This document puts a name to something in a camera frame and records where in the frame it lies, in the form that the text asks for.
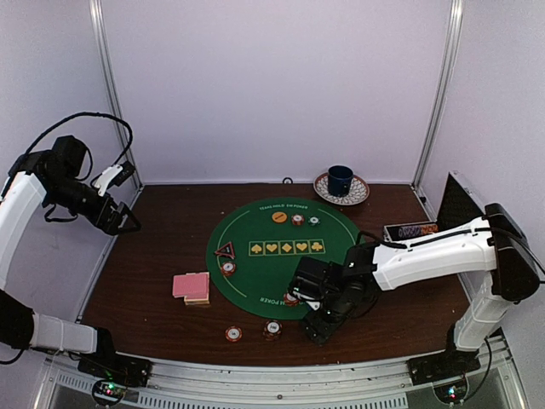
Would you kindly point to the round green poker mat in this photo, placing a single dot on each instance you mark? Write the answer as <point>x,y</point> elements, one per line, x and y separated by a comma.
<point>267,253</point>

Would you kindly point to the dark blue mug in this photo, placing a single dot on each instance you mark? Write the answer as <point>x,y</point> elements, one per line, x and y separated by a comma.
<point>339,180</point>

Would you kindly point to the orange poker chip stack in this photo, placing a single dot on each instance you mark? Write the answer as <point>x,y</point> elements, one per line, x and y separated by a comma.
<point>233,334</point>

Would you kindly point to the right aluminium frame post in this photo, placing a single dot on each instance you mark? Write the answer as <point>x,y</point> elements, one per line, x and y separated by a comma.
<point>452,41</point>

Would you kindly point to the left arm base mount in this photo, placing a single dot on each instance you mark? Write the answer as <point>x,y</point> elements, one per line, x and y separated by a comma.
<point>121,369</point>

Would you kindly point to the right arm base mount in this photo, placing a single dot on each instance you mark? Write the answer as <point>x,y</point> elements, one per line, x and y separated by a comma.
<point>437,367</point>

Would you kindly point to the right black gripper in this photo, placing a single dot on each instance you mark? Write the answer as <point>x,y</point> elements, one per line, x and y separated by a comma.
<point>318,331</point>

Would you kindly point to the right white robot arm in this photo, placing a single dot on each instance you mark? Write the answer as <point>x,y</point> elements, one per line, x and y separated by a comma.
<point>493,243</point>

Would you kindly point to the front aluminium rail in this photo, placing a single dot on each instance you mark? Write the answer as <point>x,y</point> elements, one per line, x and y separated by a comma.
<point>372,384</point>

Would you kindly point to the green chips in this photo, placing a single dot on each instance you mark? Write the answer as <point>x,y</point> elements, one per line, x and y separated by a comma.
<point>313,221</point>

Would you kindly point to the orange big blind button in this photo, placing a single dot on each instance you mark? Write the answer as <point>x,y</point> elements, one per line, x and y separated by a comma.
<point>279,217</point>

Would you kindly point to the dark red poker chip stack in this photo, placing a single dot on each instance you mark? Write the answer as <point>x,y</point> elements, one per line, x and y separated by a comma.
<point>272,330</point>

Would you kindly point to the aluminium poker chip case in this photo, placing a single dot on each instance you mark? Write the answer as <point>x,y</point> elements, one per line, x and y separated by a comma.
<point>460,204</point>

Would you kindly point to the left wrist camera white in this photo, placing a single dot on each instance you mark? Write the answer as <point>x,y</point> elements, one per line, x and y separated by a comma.
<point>114,175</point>

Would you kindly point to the left aluminium frame post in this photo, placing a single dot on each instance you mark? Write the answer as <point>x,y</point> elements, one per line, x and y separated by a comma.
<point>99,28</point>

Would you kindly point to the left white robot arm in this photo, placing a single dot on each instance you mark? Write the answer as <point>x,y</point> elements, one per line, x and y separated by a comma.
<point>49,178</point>

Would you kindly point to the red backed card deck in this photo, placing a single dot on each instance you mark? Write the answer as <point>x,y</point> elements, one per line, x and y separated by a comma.
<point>191,286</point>

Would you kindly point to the aluminium frame post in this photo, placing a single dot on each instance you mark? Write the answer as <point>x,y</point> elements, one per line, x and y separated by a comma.
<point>99,28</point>
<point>452,41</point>

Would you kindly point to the orange chips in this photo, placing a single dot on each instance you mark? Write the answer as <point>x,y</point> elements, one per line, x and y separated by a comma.
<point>228,269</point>
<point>297,219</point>
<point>290,301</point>

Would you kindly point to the black red triangular dealer button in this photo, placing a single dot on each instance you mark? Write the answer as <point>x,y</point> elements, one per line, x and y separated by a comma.
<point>227,251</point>

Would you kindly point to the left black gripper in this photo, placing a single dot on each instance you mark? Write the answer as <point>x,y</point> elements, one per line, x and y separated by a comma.
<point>109,226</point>

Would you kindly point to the patterned ceramic saucer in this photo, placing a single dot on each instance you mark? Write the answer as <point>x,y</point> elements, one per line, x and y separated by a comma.
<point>358,193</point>

